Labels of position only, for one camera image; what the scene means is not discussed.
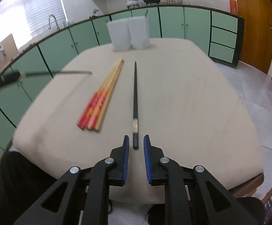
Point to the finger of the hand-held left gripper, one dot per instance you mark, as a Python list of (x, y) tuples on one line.
[(0, 80)]

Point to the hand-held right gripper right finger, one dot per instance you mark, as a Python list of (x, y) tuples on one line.
[(146, 152)]

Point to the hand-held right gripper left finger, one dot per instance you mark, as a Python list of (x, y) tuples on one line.
[(126, 150)]

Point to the black chopstick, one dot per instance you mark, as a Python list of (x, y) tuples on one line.
[(135, 98), (68, 72)]

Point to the white two-compartment utensil holder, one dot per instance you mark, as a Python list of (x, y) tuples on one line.
[(121, 35)]

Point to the cardboard sheet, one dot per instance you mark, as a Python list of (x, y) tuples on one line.
[(2, 51)]

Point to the green lower kitchen cabinets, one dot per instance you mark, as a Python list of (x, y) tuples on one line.
[(56, 44)]

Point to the window blind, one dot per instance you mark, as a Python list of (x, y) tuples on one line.
[(28, 9)]

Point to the metal sink faucet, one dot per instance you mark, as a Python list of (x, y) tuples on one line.
[(52, 18)]

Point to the black chair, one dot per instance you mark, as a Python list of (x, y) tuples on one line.
[(21, 187)]

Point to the green drawer unit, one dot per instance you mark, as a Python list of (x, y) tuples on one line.
[(222, 37)]

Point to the white cooking pot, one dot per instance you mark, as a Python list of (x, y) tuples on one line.
[(133, 1)]

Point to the wooden door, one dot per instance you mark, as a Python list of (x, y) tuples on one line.
[(255, 23)]

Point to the red thermos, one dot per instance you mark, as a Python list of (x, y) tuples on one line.
[(233, 4)]

